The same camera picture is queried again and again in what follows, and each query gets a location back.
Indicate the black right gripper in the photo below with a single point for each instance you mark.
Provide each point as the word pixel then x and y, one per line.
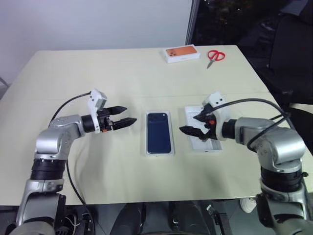
pixel 210 129

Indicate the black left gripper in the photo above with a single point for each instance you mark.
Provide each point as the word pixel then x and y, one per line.
pixel 105 122

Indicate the white box lid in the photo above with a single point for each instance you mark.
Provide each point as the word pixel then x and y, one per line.
pixel 207 145

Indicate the dark blue smartphone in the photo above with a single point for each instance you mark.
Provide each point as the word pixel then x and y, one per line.
pixel 158 133

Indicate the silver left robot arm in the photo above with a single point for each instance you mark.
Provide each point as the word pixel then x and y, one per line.
pixel 49 142

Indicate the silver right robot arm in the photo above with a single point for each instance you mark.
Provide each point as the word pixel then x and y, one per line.
pixel 276 147

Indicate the white box bottom with insert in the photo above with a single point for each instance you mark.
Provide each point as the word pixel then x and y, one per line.
pixel 144 154

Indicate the orange printed phone box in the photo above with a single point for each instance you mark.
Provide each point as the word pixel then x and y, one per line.
pixel 181 52

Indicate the dark rounded shape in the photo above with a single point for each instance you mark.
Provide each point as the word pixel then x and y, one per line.
pixel 189 219

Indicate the white rounded object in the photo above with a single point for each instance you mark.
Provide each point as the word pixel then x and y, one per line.
pixel 248 205

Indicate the metal clamp with black bar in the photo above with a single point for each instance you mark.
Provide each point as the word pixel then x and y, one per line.
pixel 218 219

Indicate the black office chair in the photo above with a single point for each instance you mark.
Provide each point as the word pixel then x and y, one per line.
pixel 288 56

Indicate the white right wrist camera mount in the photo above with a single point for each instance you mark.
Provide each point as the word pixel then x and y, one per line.
pixel 220 117

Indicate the dark window frame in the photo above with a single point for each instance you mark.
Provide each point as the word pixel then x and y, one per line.
pixel 192 22

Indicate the black bracket under table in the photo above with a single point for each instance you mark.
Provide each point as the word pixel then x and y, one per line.
pixel 88 222

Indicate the grey metal frame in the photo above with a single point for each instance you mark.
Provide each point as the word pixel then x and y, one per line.
pixel 3 84

